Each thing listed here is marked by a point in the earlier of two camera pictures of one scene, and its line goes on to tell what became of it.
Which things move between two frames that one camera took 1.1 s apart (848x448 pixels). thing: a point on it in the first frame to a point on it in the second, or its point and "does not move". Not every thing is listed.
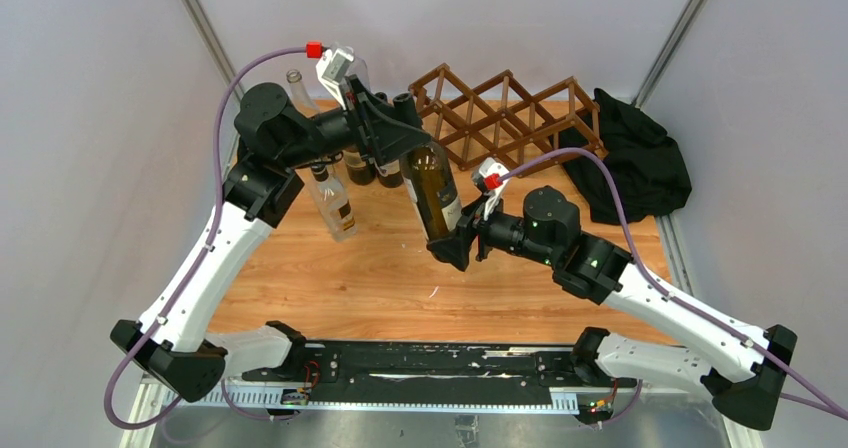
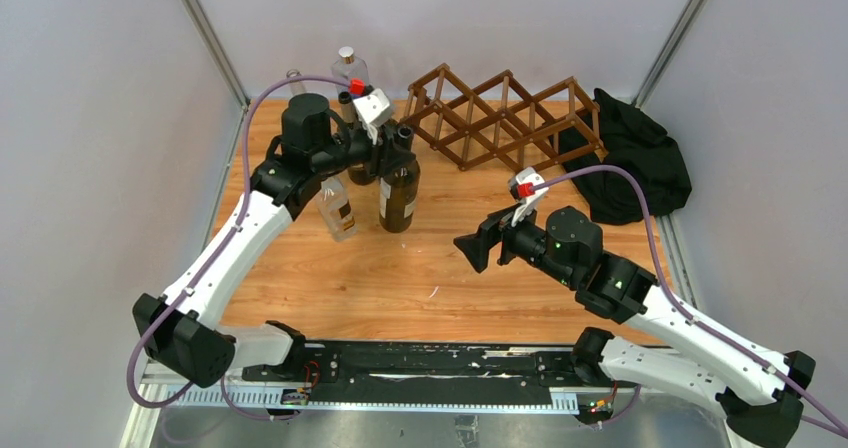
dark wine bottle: x=431 y=183 to x=400 y=191
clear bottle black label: x=298 y=97 does not move
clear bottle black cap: x=334 y=203 does not move
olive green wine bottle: x=358 y=170 does not move
